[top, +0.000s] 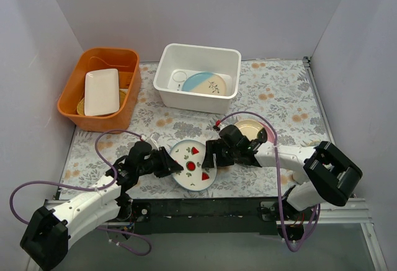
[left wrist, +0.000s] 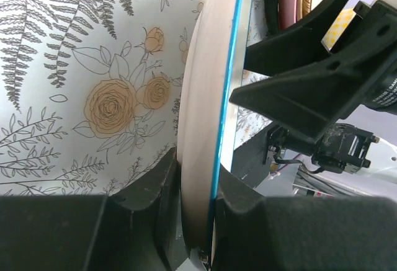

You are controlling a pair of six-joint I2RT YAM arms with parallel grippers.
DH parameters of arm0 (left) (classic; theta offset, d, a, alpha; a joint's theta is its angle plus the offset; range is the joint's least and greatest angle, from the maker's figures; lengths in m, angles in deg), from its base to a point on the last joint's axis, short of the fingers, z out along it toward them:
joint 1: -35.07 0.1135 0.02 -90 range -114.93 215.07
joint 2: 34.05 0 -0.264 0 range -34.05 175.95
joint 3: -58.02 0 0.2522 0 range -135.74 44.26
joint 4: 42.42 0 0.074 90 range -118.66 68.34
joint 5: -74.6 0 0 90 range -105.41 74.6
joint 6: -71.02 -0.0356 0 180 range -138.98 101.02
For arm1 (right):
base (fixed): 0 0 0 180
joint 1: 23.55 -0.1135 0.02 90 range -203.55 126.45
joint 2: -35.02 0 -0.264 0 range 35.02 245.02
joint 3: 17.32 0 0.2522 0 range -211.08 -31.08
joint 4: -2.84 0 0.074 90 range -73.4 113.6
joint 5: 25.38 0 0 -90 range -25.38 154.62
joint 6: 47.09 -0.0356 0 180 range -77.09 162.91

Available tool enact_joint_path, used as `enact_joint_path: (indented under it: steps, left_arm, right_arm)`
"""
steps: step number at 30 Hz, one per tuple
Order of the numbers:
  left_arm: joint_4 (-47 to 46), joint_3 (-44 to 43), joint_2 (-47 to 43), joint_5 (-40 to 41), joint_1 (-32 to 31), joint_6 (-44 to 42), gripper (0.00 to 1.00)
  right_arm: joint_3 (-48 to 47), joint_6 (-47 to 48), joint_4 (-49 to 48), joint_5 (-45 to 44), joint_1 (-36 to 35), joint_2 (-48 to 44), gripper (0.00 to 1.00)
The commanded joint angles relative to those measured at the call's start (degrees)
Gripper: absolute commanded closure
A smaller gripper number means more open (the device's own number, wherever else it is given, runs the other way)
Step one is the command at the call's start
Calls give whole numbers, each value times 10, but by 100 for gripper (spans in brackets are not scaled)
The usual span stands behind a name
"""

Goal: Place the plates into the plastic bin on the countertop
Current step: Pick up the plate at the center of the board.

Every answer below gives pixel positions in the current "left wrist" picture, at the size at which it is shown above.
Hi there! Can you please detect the yellow checked cup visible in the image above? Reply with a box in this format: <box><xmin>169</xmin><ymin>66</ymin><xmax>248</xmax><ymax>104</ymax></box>
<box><xmin>323</xmin><ymin>8</ymin><xmax>362</xmax><ymax>53</ymax></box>

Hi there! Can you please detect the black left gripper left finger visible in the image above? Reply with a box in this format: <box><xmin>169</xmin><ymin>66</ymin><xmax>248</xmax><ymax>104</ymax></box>
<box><xmin>1</xmin><ymin>148</ymin><xmax>179</xmax><ymax>270</ymax></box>

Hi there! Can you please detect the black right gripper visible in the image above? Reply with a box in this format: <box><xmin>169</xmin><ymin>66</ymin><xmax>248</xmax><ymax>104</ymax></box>
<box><xmin>230</xmin><ymin>0</ymin><xmax>396</xmax><ymax>141</ymax></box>

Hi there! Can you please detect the floral table mat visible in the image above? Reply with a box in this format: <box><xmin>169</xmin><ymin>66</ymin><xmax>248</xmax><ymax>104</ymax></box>
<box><xmin>0</xmin><ymin>0</ymin><xmax>274</xmax><ymax>197</ymax></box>

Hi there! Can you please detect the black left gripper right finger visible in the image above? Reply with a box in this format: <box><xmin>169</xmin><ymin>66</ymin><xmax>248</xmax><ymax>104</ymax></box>
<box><xmin>212</xmin><ymin>171</ymin><xmax>396</xmax><ymax>270</ymax></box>

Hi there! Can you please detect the watermelon pattern plate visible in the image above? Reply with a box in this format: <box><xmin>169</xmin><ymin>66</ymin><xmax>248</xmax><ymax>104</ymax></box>
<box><xmin>177</xmin><ymin>0</ymin><xmax>252</xmax><ymax>270</ymax></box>

